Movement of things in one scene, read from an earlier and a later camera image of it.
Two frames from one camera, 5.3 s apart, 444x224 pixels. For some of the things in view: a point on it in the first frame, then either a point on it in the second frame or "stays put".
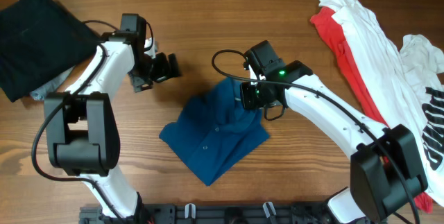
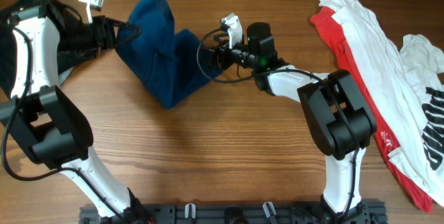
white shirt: x=387 y=74 stays put
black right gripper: x=248 y=102 to x=213 y=57
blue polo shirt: x=216 y=132 to x=165 y=61
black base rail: x=221 y=213 stays put
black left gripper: x=162 y=73 to x=105 y=31
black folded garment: x=39 y=40 stays put
